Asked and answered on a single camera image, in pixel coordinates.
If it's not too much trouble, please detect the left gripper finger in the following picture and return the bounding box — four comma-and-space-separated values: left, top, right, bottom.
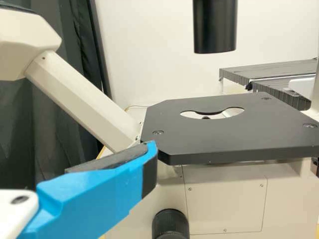
19, 140, 158, 239

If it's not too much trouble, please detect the cream microscope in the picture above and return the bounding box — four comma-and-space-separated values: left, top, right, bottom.
0, 0, 319, 239

